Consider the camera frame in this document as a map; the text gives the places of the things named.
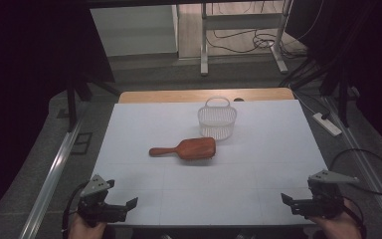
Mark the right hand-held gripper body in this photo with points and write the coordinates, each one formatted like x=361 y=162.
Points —
x=326 y=195

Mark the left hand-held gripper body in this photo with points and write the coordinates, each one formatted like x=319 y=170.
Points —
x=94 y=206

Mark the brown wooden hairbrush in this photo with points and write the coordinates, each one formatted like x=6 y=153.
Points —
x=189 y=149

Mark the white plastic mesh basket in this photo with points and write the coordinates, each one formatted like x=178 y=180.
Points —
x=217 y=120

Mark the person's left hand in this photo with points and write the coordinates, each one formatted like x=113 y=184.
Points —
x=84 y=229

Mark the person's right hand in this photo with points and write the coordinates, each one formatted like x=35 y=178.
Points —
x=340 y=227

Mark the white board table cover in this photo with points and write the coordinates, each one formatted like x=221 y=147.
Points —
x=245 y=172

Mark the black floor socket plate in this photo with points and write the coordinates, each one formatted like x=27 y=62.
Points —
x=81 y=143

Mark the white power strip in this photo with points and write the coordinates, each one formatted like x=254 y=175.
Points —
x=326 y=124

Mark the black tripod stand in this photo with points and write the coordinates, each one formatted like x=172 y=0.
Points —
x=343 y=99
x=71 y=99

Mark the white panel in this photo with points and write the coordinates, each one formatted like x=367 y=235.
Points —
x=136 y=30

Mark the aluminium floor rail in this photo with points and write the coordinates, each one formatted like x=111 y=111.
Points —
x=366 y=162
x=51 y=181

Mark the white metal desk frame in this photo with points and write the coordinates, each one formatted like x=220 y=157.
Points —
x=204 y=46

